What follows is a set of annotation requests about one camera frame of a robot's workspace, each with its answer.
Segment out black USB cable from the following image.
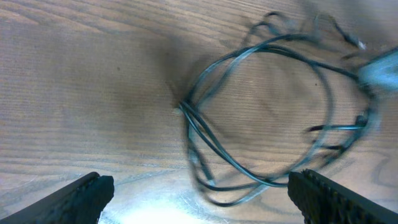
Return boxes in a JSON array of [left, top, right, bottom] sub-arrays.
[[178, 11, 379, 208]]

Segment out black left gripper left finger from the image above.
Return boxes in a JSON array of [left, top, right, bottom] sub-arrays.
[[1, 172, 114, 224]]

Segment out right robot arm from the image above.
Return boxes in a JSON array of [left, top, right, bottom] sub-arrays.
[[358, 47, 397, 93]]

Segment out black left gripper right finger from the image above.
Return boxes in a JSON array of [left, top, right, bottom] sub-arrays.
[[287, 169, 397, 224]]

